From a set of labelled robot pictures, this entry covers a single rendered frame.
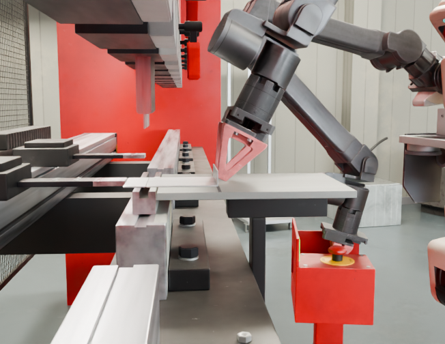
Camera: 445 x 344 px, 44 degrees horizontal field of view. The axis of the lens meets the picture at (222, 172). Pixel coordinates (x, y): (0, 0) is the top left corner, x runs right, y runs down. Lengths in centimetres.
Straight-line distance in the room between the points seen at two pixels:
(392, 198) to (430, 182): 380
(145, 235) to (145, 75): 21
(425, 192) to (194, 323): 83
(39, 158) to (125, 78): 184
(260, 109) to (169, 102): 218
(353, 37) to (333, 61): 447
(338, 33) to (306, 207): 57
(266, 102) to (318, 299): 52
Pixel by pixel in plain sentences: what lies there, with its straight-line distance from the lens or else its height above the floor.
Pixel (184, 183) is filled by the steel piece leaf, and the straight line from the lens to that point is 76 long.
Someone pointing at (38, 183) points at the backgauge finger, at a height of 100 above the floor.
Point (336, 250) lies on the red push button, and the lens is 118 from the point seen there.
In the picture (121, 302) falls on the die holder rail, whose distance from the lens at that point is 43.
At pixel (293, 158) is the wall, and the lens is 560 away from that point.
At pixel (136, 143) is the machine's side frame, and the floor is 89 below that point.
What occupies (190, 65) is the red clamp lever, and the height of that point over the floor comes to 118.
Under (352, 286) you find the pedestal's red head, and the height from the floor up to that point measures 74.
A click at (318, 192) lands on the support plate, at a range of 73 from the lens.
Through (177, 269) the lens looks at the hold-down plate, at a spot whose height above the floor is 90.
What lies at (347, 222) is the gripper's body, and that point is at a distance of 126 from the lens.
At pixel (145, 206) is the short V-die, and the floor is 98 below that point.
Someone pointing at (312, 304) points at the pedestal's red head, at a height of 70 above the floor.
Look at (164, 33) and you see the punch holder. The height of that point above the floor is 118.
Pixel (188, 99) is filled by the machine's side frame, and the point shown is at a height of 112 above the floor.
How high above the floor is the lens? 112
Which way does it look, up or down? 7 degrees down
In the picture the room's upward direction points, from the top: straight up
